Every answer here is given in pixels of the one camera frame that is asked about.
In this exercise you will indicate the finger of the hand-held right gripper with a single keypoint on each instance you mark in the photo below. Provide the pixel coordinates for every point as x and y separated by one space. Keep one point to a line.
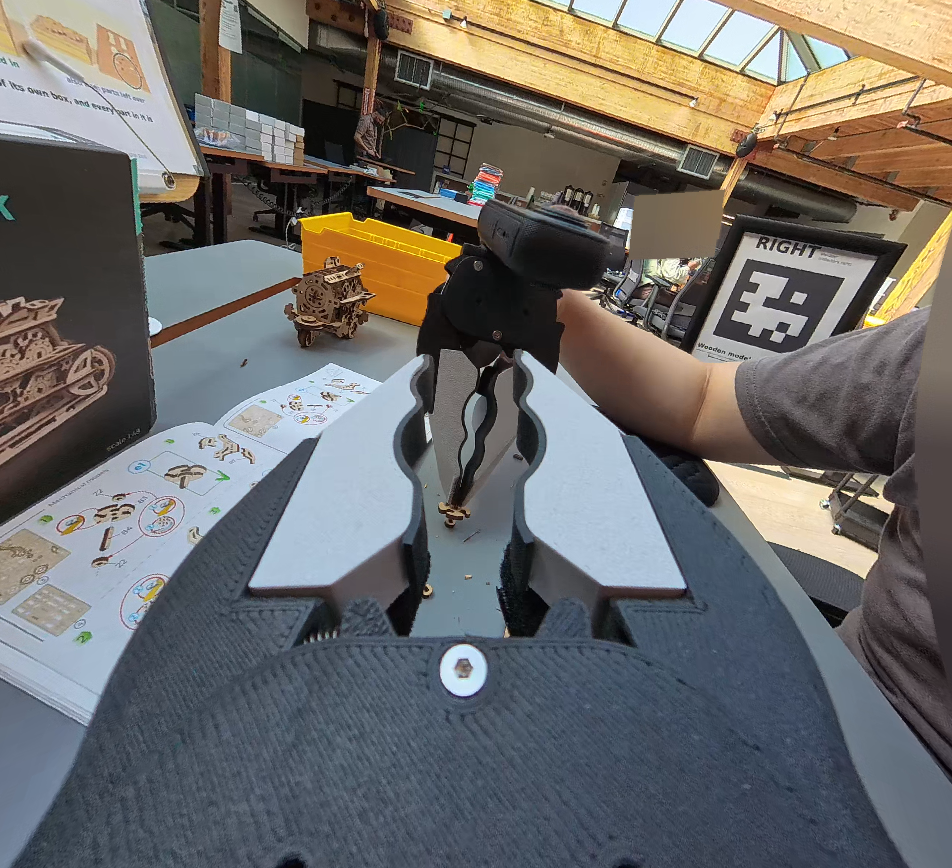
500 429
445 429

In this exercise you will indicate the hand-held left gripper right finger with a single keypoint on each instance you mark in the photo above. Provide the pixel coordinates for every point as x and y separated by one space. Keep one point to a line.
595 503

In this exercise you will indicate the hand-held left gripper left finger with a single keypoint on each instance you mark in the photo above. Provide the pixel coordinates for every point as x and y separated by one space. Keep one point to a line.
335 503

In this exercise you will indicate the small wooden gear part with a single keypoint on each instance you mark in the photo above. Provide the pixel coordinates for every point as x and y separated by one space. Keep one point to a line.
450 511

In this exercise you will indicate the person's right forearm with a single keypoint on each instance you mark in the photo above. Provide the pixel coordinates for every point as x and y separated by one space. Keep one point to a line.
639 370

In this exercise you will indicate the assembled wooden model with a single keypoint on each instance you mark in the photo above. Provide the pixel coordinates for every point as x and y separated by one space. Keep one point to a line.
327 303

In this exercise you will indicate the black model kit box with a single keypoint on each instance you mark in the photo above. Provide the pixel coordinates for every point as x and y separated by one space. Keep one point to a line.
67 251

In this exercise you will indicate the stack of coloured packets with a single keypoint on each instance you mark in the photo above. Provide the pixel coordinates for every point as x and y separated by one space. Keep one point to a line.
485 184

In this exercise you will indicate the black textured pad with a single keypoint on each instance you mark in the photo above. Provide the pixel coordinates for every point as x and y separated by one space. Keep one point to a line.
692 481

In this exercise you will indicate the grey topped table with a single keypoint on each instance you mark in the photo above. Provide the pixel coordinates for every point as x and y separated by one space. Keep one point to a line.
424 202

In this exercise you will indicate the yellow plastic bin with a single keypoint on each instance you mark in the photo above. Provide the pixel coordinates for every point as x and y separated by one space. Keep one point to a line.
387 266

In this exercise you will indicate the open instruction booklet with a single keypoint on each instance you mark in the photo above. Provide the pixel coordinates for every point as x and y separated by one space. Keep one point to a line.
111 511

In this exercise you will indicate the black office chair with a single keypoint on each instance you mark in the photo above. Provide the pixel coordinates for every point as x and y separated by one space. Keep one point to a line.
818 578

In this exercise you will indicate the wooden desk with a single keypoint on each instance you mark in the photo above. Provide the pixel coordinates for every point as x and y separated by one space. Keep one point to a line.
297 169

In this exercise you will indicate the black rolling cart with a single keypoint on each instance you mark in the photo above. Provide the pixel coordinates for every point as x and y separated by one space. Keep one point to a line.
855 511

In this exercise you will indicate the black framed marker sign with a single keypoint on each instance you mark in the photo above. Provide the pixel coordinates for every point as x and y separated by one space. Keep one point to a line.
781 295

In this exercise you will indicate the stack of white boxes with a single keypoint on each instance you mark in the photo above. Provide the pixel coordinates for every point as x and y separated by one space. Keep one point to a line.
245 124

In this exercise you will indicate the white paper notice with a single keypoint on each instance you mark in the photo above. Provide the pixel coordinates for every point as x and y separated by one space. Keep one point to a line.
231 20

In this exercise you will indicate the wall air vent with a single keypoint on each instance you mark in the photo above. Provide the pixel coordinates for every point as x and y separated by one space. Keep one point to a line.
413 69
697 161

